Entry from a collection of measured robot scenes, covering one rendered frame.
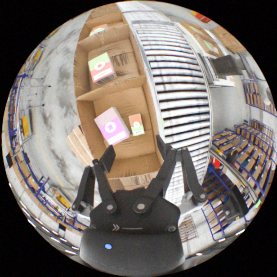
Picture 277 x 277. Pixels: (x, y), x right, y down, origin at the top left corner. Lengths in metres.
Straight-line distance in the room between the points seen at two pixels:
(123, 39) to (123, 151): 0.74
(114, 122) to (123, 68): 0.30
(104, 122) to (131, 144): 0.20
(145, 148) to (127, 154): 0.11
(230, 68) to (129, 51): 0.83
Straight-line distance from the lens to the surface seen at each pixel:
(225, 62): 1.01
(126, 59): 0.57
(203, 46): 1.16
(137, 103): 0.48
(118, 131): 0.43
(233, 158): 0.83
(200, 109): 0.79
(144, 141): 0.51
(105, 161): 0.17
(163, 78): 0.68
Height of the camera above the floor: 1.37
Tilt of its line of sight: 70 degrees down
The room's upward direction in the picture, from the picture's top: 174 degrees clockwise
